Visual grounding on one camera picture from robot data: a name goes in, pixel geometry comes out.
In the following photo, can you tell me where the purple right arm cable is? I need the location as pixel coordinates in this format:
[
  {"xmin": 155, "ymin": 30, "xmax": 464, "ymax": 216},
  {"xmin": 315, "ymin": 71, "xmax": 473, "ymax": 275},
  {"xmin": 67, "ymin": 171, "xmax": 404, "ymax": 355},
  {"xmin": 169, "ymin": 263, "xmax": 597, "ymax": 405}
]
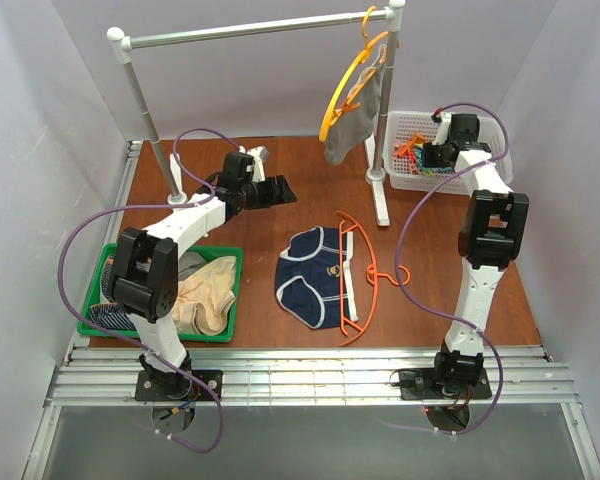
[{"xmin": 394, "ymin": 102, "xmax": 510, "ymax": 437}]

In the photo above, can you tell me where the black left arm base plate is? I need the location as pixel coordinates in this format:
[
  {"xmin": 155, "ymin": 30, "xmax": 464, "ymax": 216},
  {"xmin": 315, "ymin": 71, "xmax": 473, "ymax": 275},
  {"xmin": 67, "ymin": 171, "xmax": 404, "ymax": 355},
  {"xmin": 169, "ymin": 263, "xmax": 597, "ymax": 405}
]
[{"xmin": 134, "ymin": 370, "xmax": 223, "ymax": 402}]

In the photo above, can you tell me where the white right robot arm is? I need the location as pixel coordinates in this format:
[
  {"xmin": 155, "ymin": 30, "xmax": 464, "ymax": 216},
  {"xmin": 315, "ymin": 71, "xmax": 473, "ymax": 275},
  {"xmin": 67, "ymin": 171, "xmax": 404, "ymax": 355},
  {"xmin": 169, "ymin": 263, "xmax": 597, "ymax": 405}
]
[{"xmin": 422, "ymin": 110, "xmax": 529, "ymax": 394}]

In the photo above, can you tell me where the green plastic tray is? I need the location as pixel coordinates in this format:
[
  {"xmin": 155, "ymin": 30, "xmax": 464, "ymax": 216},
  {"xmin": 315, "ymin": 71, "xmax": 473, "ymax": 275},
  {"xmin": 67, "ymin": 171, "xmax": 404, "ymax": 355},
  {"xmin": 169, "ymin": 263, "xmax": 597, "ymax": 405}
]
[{"xmin": 83, "ymin": 243, "xmax": 243, "ymax": 343}]

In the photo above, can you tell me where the grey hanging underwear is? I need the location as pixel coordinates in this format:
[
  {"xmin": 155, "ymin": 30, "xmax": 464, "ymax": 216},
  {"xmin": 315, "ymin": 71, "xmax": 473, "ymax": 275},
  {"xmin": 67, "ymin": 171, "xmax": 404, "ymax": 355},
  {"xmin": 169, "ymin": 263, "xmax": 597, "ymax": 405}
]
[{"xmin": 324, "ymin": 44, "xmax": 387, "ymax": 166}]

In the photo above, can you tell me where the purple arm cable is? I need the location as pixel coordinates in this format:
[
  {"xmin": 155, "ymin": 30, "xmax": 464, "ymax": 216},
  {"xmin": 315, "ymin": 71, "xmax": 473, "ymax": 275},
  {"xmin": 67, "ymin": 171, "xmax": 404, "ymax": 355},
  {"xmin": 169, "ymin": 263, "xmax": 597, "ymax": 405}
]
[
  {"xmin": 394, "ymin": 102, "xmax": 510, "ymax": 437},
  {"xmin": 57, "ymin": 128, "xmax": 246, "ymax": 455}
]

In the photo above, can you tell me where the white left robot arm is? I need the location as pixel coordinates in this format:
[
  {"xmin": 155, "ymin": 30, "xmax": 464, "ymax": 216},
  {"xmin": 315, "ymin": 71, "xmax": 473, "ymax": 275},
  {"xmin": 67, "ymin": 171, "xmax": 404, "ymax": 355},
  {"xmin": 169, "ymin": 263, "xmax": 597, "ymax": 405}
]
[{"xmin": 107, "ymin": 146, "xmax": 297, "ymax": 398}]

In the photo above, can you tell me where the yellow plastic hanger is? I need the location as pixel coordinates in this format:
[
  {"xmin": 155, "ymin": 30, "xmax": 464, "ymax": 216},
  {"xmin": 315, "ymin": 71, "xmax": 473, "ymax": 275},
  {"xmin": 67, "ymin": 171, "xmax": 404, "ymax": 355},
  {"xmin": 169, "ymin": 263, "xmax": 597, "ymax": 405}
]
[{"xmin": 318, "ymin": 6, "xmax": 388, "ymax": 143}]

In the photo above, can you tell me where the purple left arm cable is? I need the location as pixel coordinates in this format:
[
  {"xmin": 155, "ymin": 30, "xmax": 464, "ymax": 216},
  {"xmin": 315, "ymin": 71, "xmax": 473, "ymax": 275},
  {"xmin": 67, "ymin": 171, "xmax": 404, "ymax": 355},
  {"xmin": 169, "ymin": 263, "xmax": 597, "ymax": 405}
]
[{"xmin": 57, "ymin": 128, "xmax": 246, "ymax": 455}]

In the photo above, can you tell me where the white plastic basket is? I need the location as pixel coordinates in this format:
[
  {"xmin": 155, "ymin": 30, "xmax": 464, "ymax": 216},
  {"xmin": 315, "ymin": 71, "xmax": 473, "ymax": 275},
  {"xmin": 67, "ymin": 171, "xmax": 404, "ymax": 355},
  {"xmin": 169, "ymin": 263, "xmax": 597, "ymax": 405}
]
[{"xmin": 383, "ymin": 111, "xmax": 513, "ymax": 195}]

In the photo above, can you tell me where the navy blue underwear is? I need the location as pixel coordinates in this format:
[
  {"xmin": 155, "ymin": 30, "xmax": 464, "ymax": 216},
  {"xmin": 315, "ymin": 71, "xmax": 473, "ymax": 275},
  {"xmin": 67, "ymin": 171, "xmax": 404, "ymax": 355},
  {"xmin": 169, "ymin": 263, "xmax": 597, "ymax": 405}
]
[{"xmin": 274, "ymin": 226, "xmax": 358, "ymax": 330}]

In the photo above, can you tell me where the beige underwear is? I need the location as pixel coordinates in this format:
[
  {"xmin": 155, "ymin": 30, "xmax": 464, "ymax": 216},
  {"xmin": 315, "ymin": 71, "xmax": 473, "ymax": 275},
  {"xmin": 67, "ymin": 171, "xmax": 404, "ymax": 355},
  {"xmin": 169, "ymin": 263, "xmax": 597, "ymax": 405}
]
[{"xmin": 171, "ymin": 256, "xmax": 237, "ymax": 336}]

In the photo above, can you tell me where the grey underwear in tray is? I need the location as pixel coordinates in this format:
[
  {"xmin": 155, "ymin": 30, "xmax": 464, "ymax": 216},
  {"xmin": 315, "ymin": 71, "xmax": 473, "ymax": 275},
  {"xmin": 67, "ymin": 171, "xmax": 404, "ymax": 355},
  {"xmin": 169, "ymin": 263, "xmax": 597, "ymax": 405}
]
[{"xmin": 178, "ymin": 251, "xmax": 207, "ymax": 279}]

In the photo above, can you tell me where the white clothes rack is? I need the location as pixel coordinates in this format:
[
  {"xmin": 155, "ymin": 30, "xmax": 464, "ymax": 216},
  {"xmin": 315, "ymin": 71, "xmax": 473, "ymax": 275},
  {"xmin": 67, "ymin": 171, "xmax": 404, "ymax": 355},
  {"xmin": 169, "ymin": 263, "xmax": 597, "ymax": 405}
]
[{"xmin": 106, "ymin": 1, "xmax": 405, "ymax": 227}]

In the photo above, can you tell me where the striped blue underwear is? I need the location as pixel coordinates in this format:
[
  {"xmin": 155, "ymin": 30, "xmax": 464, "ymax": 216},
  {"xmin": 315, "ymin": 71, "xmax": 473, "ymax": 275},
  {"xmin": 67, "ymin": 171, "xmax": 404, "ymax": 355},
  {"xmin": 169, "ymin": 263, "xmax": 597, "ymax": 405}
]
[{"xmin": 88, "ymin": 254, "xmax": 136, "ymax": 332}]

